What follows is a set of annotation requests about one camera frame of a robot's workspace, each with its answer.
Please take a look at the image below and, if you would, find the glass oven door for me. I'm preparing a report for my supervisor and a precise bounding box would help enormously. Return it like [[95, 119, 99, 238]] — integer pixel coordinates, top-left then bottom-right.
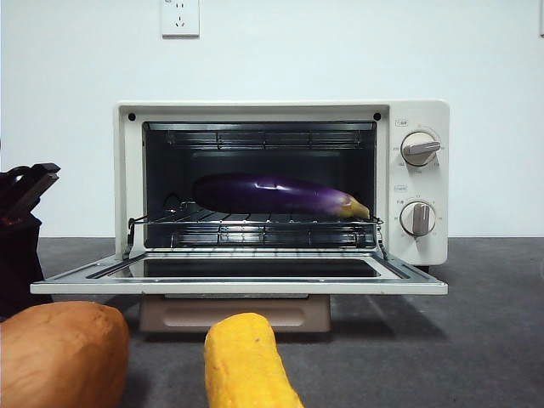
[[29, 250, 450, 298]]

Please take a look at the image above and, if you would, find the purple eggplant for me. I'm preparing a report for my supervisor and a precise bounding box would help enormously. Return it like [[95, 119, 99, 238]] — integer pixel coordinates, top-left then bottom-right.
[[193, 172, 371, 221]]

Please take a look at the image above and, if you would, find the beige oven door handle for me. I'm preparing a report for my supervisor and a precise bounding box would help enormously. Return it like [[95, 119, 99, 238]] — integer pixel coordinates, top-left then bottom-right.
[[139, 295, 332, 333]]

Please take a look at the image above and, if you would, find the cream Toshiba toaster oven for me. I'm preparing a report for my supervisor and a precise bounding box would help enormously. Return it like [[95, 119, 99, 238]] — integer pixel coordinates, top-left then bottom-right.
[[114, 99, 451, 277]]

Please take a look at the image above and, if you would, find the brown sweet potato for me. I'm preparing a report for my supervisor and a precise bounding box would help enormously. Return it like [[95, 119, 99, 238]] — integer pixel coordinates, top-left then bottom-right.
[[0, 300, 130, 408]]

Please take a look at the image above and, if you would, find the yellow corn cob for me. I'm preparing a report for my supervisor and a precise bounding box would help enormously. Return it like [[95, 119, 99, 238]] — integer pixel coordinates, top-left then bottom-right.
[[203, 313, 305, 408]]

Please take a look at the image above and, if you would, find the small cream timer knob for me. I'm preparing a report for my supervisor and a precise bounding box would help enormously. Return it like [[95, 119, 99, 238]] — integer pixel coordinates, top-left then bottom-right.
[[399, 201, 437, 238]]

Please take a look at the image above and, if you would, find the large cream temperature knob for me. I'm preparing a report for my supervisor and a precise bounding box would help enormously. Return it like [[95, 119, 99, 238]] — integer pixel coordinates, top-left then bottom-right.
[[401, 131, 442, 167]]

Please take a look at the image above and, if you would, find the metal wire oven rack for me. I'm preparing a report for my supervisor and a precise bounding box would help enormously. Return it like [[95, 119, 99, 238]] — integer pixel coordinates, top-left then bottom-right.
[[125, 199, 386, 260]]

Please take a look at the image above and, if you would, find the white wall socket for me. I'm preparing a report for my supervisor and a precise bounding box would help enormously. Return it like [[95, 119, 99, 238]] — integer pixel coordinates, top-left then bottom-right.
[[161, 0, 201, 39]]

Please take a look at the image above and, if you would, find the wire heater guard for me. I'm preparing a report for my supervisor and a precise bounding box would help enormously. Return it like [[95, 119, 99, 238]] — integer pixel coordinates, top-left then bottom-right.
[[165, 129, 362, 150], [169, 224, 376, 248]]

